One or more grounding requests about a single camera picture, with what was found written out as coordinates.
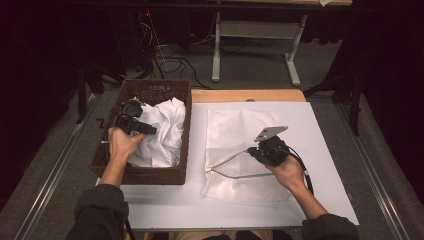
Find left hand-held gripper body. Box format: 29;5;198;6
114;99;148;134

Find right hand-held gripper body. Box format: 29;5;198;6
253;125;292;168

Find white shirt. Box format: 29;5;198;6
128;96;187;169

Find white mesh laundry bag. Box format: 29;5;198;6
200;107;291;206

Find brown wicker basket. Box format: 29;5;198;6
89;78;193;186

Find person's left hand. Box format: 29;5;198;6
107;126;148;164

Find person's right hand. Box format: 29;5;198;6
264;154;308;195

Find black metal stand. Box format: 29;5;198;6
303;71;363;136
75;61;126;124

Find wooden table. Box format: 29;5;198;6
191;88;307;104

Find black curtain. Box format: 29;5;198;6
319;0;424;198
0;0;128;204

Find white-legged desk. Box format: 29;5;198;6
206;0;354;87

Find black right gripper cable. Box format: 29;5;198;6
284;146;315;196

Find black floor cables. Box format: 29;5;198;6
134;46;213;90

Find thin white cable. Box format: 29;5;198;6
146;13;169;64

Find metal floor rail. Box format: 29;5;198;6
336;103;413;240
13;94;99;240

